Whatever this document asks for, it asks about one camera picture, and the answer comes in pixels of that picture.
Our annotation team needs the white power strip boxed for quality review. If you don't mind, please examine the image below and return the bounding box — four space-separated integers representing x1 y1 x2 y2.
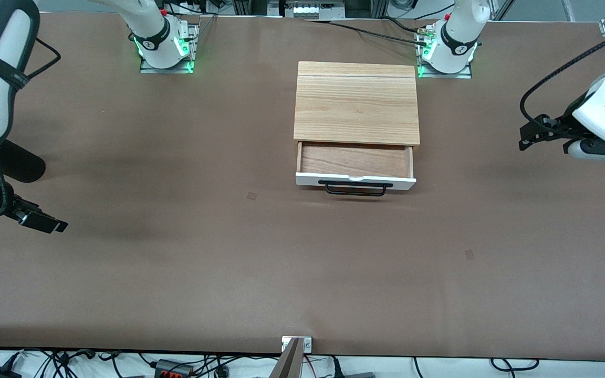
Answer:
284 0 333 19

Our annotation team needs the black metal drawer handle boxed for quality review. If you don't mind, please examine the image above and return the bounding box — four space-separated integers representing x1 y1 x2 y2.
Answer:
318 180 394 197

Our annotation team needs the black cable across table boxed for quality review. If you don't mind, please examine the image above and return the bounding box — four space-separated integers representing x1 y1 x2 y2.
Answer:
305 19 430 46

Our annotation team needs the thin grey cable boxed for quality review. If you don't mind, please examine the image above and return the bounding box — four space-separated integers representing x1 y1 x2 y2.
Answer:
191 15 218 50

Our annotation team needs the metal table edge bracket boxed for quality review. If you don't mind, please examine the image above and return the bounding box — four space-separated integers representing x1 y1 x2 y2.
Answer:
281 336 313 353

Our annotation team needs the black cylindrical object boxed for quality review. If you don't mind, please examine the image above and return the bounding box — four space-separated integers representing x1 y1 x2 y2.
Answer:
0 139 47 184

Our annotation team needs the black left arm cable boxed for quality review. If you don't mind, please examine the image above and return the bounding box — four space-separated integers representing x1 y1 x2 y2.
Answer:
520 30 605 135

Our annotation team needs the black looped floor cable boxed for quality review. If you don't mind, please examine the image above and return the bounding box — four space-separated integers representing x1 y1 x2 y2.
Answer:
490 358 540 372

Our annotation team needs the light wooden drawer cabinet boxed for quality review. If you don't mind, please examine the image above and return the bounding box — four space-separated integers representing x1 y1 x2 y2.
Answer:
293 61 421 146

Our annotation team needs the aluminium profile pole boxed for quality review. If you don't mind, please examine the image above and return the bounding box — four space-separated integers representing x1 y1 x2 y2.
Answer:
268 338 303 378

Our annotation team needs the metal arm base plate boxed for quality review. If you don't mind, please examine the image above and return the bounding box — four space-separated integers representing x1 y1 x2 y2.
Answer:
416 24 473 80
139 23 199 74

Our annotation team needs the white-fronted wooden drawer with handle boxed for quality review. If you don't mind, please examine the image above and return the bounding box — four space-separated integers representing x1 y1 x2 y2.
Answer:
295 140 418 197

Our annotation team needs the black box with orange connectors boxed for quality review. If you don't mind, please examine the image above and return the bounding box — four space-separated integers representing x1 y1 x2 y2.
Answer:
153 359 194 378

